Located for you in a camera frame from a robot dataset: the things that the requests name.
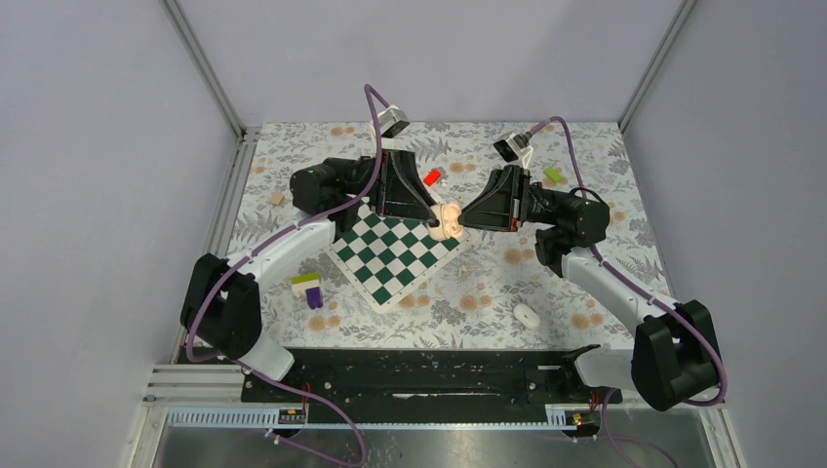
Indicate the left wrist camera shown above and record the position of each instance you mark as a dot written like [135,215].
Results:
[392,121]

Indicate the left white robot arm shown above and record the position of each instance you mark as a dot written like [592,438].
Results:
[222,304]

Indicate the green block right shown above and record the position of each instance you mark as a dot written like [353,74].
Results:
[553,175]

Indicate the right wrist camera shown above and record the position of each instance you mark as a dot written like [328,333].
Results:
[515,147]

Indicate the green white purple block stack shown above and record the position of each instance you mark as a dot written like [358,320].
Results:
[308,286]

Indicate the floral patterned table mat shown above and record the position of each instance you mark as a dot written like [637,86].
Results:
[469,303]

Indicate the beige earbud charging case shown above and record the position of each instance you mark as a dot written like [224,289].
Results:
[448,225]

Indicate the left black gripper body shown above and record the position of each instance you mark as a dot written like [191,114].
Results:
[350,172]

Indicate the red block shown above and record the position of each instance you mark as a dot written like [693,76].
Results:
[432,177]

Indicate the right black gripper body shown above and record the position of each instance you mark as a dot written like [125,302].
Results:
[537,204]

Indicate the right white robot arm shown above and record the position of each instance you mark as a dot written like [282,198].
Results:
[674,358]

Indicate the small wooden cube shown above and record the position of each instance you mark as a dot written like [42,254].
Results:
[277,199]

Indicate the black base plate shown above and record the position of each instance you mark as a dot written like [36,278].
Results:
[443,386]

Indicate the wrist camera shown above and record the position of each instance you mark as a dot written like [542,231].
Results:
[392,121]
[515,147]

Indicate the green white chessboard mat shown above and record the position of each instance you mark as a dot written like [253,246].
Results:
[386,258]

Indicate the white earbud case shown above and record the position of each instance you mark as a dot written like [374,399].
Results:
[526,316]

